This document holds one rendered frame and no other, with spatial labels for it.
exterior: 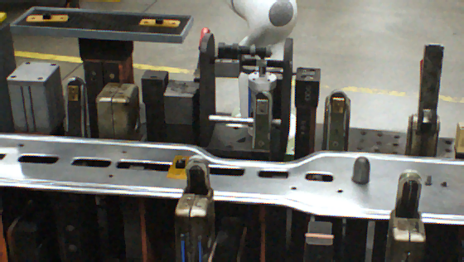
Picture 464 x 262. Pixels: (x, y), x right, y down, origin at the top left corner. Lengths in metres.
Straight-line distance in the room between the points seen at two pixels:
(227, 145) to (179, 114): 0.12
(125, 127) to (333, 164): 0.43
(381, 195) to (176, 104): 0.47
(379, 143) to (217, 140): 0.73
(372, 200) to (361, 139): 0.88
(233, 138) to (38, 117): 0.40
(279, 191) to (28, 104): 0.55
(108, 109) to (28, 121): 0.17
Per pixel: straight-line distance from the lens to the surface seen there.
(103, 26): 1.71
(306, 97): 1.55
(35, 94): 1.60
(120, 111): 1.56
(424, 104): 1.52
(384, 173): 1.45
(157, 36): 1.64
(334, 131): 1.53
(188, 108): 1.56
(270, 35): 1.80
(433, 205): 1.37
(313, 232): 1.28
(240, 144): 1.60
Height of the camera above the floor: 1.71
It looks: 28 degrees down
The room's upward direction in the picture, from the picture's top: 2 degrees clockwise
